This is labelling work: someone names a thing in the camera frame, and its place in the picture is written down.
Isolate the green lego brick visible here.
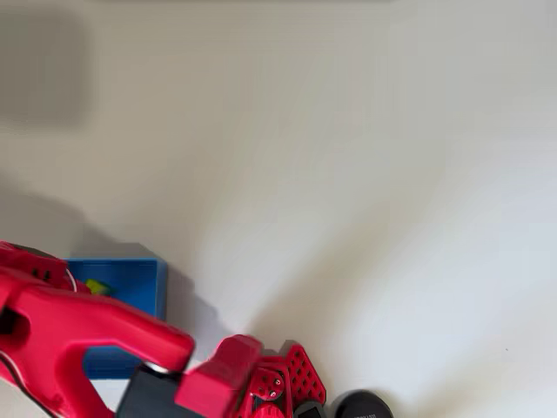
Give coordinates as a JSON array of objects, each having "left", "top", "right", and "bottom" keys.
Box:
[{"left": 84, "top": 278, "right": 117, "bottom": 299}]

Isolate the blue plastic box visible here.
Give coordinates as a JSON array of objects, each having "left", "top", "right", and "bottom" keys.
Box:
[{"left": 63, "top": 257, "right": 169, "bottom": 381}]

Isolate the black red white servo cable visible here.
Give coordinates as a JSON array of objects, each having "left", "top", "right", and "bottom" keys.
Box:
[{"left": 64, "top": 264, "right": 80, "bottom": 294}]

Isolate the black camera stand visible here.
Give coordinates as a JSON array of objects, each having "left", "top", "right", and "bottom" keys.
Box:
[{"left": 327, "top": 389, "right": 395, "bottom": 418}]

